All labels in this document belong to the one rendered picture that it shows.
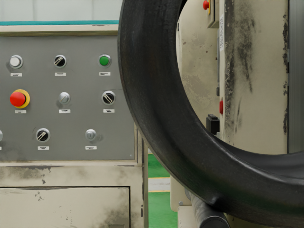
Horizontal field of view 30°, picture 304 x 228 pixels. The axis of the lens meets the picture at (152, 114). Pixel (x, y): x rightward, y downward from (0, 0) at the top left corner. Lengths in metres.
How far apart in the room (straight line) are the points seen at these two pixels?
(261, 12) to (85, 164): 0.64
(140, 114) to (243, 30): 0.42
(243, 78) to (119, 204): 0.53
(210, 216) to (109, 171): 0.71
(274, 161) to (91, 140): 0.62
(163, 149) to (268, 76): 0.42
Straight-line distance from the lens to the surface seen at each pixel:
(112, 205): 1.52
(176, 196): 1.16
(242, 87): 1.18
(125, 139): 1.54
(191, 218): 1.06
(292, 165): 1.09
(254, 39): 1.18
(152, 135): 0.82
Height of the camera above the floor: 1.11
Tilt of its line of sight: 3 degrees down
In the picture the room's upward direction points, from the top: 1 degrees counter-clockwise
